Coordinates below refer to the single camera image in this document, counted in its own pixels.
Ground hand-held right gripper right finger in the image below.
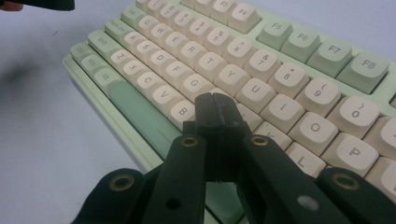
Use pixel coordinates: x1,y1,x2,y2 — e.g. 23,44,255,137
214,92,252,183

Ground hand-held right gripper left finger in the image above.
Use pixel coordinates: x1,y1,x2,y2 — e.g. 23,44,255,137
182,92,222,183

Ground green and cream keyboard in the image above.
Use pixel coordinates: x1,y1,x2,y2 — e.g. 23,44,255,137
61,0,396,224

